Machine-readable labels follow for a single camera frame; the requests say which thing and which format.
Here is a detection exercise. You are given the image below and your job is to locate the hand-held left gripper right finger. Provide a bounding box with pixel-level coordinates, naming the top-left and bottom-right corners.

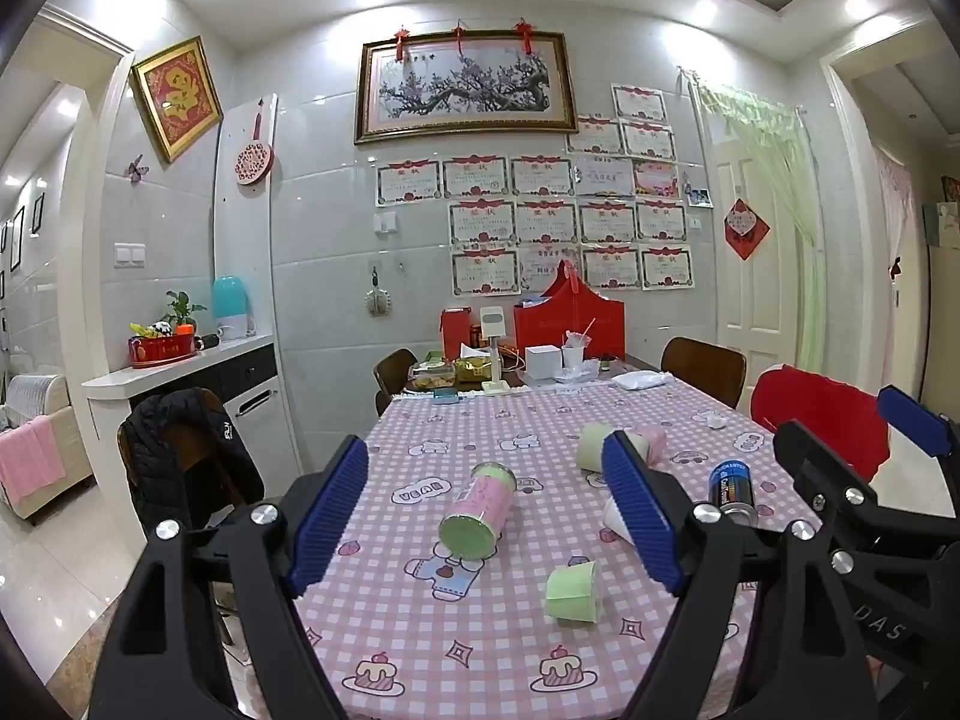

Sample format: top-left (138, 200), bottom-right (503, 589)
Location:
top-left (602, 431), bottom-right (871, 720)

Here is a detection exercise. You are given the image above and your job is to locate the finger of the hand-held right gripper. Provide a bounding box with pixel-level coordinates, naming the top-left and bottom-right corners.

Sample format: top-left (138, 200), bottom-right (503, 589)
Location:
top-left (876, 385), bottom-right (960, 466)
top-left (772, 420), bottom-right (880, 537)

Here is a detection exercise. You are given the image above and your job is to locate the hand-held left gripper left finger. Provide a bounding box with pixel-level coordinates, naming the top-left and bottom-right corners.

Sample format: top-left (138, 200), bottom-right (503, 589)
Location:
top-left (97, 435), bottom-right (370, 720)

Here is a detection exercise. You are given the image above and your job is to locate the tall pink and green cup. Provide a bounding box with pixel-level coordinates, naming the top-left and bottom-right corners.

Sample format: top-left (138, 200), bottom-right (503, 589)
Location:
top-left (439, 461), bottom-right (518, 562)

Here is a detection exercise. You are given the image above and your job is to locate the white paper cup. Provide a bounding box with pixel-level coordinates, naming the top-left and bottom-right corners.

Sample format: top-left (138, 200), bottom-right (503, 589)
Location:
top-left (602, 499), bottom-right (638, 545)

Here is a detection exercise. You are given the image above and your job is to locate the pink paper cup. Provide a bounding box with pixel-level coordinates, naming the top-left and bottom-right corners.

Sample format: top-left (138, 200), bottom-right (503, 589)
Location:
top-left (634, 426), bottom-right (669, 466)

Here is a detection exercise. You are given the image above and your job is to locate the small green paper cup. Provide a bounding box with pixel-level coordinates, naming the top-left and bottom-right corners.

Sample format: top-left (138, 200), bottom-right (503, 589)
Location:
top-left (546, 560), bottom-right (602, 623)

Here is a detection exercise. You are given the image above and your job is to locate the clear cup with straw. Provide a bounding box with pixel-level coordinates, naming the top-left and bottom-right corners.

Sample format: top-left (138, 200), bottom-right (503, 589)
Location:
top-left (562, 319), bottom-right (598, 377)

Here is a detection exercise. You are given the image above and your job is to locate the red cloth on chair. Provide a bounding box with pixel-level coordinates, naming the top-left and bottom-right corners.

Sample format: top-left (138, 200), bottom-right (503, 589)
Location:
top-left (750, 364), bottom-right (893, 482)

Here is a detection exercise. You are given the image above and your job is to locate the blue metal can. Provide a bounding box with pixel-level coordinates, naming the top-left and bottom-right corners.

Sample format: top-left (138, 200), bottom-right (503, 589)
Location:
top-left (709, 459), bottom-right (758, 526)

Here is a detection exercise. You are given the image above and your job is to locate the brown wooden chair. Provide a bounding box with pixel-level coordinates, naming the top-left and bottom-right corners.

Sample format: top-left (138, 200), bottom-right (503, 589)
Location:
top-left (373, 349), bottom-right (419, 418)
top-left (660, 337), bottom-right (749, 410)

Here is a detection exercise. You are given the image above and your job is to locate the black jacket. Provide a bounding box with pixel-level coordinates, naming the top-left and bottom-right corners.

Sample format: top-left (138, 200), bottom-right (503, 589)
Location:
top-left (118, 388), bottom-right (266, 535)

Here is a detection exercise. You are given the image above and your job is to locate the clear food container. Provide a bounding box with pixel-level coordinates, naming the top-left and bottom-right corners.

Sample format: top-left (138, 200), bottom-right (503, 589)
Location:
top-left (409, 361), bottom-right (457, 392)

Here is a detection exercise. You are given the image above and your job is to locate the white door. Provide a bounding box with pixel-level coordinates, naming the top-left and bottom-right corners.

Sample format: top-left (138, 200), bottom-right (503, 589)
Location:
top-left (708, 141), bottom-right (790, 385)

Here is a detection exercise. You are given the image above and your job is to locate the pink checked tablecloth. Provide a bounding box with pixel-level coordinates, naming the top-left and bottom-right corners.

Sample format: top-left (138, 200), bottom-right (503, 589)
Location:
top-left (289, 373), bottom-right (841, 720)

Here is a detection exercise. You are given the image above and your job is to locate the white square box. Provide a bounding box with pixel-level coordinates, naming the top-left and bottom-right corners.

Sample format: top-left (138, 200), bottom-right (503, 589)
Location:
top-left (525, 345), bottom-right (560, 388)

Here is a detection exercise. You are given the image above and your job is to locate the white counter cabinet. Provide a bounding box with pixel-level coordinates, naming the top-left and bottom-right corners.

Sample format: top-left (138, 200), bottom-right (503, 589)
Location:
top-left (82, 335), bottom-right (305, 500)

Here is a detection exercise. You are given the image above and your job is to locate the red gift bag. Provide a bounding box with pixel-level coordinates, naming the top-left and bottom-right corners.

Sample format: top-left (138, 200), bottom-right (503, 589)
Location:
top-left (514, 262), bottom-right (627, 362)

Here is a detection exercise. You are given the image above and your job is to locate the red carton box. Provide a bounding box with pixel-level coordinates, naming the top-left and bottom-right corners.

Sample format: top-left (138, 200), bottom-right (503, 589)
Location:
top-left (440, 307), bottom-right (476, 362)

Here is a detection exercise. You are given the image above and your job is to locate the teal humidifier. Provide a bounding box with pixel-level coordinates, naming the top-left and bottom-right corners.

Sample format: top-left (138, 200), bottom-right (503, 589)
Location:
top-left (211, 275), bottom-right (253, 342)

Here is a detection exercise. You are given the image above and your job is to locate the red basin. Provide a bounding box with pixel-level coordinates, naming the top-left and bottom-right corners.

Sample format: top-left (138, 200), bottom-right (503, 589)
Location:
top-left (127, 334), bottom-right (200, 371)

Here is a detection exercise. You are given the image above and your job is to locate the white stand device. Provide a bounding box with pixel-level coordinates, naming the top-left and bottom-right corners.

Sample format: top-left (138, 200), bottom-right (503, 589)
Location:
top-left (480, 307), bottom-right (515, 396)

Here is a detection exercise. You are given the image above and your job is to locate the red diamond door ornament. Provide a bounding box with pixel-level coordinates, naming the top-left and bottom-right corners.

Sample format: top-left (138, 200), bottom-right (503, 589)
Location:
top-left (723, 198), bottom-right (770, 262)

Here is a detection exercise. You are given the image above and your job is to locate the green potted plant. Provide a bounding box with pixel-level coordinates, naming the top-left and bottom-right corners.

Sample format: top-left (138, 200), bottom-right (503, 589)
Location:
top-left (162, 290), bottom-right (208, 334)

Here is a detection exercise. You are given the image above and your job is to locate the green lace curtain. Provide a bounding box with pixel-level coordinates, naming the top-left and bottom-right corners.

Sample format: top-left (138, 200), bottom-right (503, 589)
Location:
top-left (696, 81), bottom-right (818, 370)

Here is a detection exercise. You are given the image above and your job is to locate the pink blanket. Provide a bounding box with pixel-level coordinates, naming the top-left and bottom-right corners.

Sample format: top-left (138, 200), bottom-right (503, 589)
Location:
top-left (0, 415), bottom-right (68, 505)

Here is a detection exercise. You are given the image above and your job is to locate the beige sofa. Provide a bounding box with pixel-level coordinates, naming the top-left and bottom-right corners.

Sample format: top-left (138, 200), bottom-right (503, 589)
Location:
top-left (0, 373), bottom-right (95, 520)

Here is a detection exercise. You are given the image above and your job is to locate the round pink hanging ornament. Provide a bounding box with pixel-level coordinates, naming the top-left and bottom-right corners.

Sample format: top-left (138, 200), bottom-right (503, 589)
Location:
top-left (234, 97), bottom-right (275, 188)

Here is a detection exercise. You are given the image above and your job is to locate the red and gold framed picture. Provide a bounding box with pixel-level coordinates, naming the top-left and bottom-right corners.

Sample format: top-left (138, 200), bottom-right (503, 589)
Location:
top-left (130, 35), bottom-right (225, 165)

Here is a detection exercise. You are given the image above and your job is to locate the framed blossom painting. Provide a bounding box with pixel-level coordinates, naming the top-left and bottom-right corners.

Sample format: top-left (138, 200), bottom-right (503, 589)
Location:
top-left (354, 29), bottom-right (579, 146)

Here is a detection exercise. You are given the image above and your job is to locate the hanging wall brush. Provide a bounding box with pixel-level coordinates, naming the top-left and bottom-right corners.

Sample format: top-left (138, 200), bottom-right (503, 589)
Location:
top-left (364, 259), bottom-right (393, 317)

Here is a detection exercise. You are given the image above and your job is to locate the group of wall certificates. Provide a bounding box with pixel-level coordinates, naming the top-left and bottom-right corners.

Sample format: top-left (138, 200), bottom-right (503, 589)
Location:
top-left (374, 82), bottom-right (695, 298)

